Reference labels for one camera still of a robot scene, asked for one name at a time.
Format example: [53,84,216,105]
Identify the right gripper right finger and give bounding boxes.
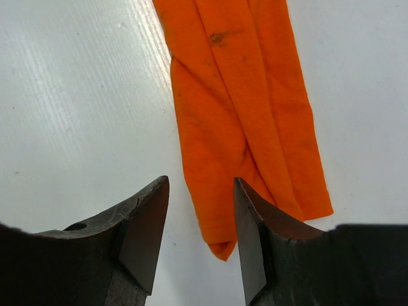
[233,178,407,305]

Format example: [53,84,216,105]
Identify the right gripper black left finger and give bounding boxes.
[1,176,170,305]

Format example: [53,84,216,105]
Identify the orange t-shirt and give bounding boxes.
[154,1,333,261]

